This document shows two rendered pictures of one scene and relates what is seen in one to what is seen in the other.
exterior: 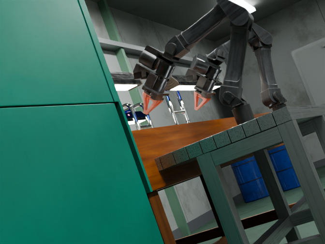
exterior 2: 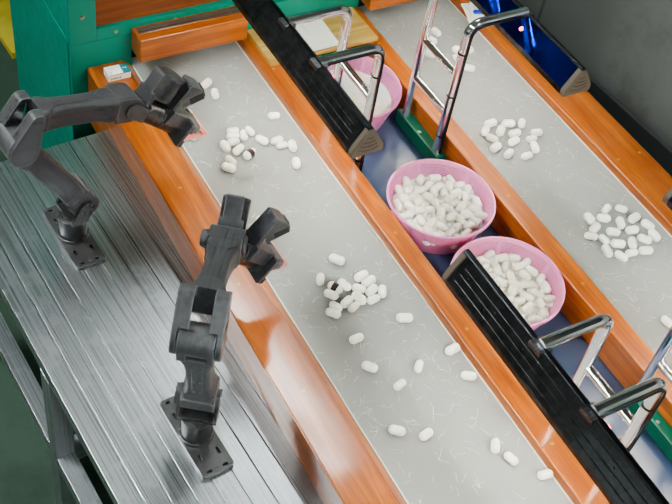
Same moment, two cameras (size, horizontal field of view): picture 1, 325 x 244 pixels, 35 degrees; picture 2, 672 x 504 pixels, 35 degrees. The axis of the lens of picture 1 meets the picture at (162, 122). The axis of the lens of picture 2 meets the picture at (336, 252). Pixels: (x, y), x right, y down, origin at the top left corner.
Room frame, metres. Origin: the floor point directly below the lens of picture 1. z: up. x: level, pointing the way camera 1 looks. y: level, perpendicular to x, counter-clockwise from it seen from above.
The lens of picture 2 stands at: (2.96, -1.45, 2.55)
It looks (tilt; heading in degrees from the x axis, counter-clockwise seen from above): 48 degrees down; 115
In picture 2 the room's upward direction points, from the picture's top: 11 degrees clockwise
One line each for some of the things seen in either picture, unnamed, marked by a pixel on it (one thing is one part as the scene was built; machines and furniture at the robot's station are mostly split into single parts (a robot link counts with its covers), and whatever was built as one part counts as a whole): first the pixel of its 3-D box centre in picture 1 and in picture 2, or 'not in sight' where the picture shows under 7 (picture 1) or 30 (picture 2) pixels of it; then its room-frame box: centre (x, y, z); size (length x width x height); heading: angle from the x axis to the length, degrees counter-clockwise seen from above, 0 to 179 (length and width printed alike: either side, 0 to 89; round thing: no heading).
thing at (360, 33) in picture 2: not in sight; (312, 35); (1.78, 0.63, 0.77); 0.33 x 0.15 x 0.01; 63
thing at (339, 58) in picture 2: not in sight; (322, 106); (2.04, 0.27, 0.90); 0.20 x 0.19 x 0.45; 153
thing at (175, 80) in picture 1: (194, 82); (559, 386); (2.86, -0.25, 1.08); 0.62 x 0.08 x 0.07; 153
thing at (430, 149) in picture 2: not in sight; (461, 69); (2.22, 0.62, 0.90); 0.20 x 0.19 x 0.45; 153
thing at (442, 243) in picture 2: not in sight; (437, 210); (2.36, 0.33, 0.72); 0.27 x 0.27 x 0.10
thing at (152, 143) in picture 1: (228, 142); (263, 346); (2.26, -0.24, 0.67); 1.81 x 0.12 x 0.19; 153
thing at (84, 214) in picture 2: (234, 99); (74, 202); (1.73, -0.25, 0.77); 0.09 x 0.06 x 0.06; 161
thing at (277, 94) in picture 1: (274, 99); (197, 402); (2.28, -0.50, 0.77); 0.09 x 0.06 x 0.06; 26
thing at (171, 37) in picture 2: not in sight; (190, 33); (1.58, 0.35, 0.83); 0.30 x 0.06 x 0.07; 63
